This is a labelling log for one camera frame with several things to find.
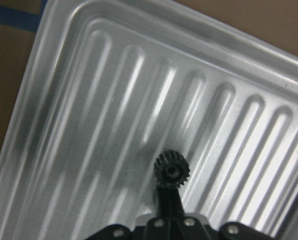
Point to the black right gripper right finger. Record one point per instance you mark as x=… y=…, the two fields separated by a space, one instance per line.
x=184 y=227

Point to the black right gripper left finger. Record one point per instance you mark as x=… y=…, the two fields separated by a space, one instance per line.
x=156 y=228

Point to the silver ribbed metal tray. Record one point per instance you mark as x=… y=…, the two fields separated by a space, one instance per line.
x=111 y=84

